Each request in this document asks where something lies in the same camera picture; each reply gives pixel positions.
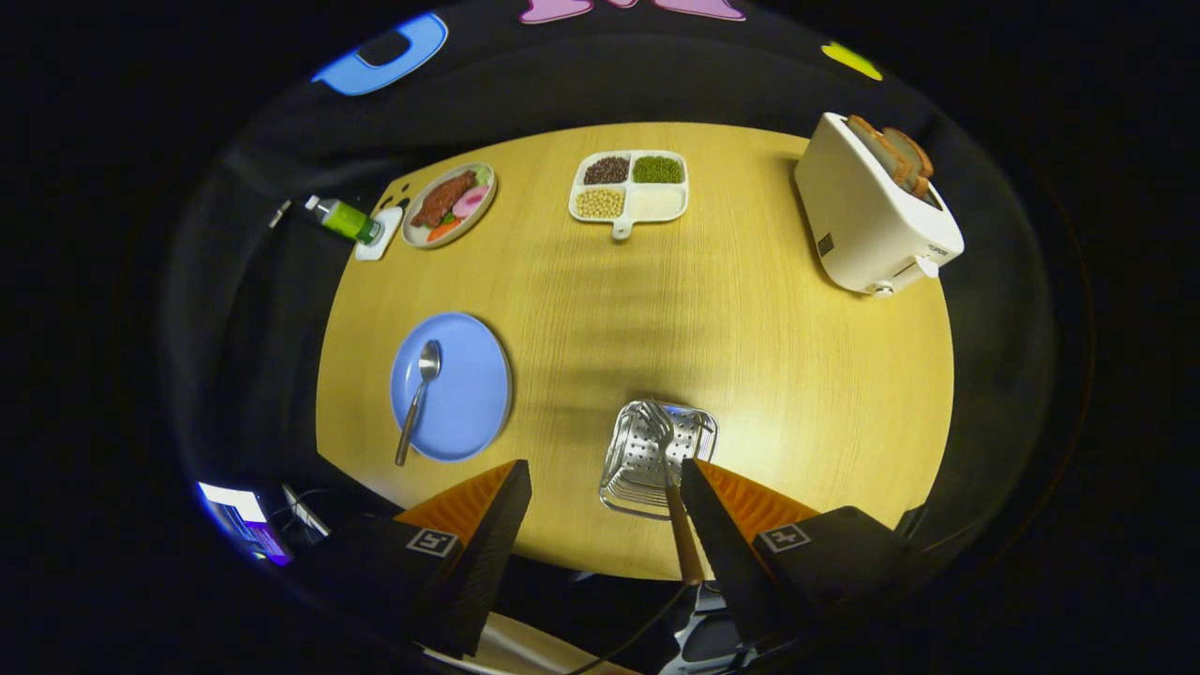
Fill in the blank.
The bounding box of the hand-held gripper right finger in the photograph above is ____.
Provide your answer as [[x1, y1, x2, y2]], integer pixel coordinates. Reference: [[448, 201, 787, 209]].
[[680, 458, 929, 657]]

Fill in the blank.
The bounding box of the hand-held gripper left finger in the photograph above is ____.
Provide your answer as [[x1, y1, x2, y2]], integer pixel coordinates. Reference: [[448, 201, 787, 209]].
[[291, 458, 533, 660]]

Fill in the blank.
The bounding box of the wooden handled fork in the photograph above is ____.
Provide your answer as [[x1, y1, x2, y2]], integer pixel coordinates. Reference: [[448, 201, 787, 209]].
[[643, 400, 706, 587]]

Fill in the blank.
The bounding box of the metal spoon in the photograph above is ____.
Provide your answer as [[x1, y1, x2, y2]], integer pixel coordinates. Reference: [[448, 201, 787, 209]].
[[395, 339, 443, 468]]

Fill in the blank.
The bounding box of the perforated metal tray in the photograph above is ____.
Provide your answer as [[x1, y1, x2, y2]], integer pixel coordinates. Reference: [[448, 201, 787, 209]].
[[599, 399, 719, 521]]

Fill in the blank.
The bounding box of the blue plate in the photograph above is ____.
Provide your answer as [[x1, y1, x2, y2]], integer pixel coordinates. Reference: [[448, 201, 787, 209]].
[[390, 311, 514, 463]]

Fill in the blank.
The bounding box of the white desktop device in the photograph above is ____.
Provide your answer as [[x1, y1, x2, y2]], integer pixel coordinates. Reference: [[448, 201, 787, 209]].
[[281, 483, 331, 540]]

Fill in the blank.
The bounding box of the lit computer screen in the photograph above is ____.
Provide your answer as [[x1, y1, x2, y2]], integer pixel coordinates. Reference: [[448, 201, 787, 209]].
[[197, 481, 292, 567]]

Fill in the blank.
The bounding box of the white square coaster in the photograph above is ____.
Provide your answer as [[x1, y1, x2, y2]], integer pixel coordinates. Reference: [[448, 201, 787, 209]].
[[354, 184, 413, 262]]

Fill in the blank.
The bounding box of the white plate of food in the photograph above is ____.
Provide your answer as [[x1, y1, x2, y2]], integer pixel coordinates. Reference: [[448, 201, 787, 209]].
[[401, 162, 498, 249]]

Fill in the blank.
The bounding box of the white divided bean dish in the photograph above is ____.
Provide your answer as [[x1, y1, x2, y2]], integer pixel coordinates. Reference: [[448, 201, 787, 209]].
[[568, 150, 690, 241]]

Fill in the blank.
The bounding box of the brown meat piece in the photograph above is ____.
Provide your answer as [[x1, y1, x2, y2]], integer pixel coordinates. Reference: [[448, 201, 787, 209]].
[[411, 170, 477, 228]]

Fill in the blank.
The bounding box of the green drink bottle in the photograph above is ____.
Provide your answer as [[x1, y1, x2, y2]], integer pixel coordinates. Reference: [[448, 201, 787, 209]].
[[304, 194, 384, 247]]

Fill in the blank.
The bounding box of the white toaster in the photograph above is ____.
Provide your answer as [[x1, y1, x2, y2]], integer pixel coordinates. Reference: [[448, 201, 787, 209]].
[[794, 112, 966, 298]]

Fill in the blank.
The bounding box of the toast bread slice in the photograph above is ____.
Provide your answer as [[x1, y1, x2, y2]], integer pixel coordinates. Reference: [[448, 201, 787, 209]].
[[847, 114, 915, 188], [881, 127, 936, 200]]

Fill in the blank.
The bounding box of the black cable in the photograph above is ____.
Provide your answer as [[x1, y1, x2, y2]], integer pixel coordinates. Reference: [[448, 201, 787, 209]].
[[562, 581, 690, 675]]

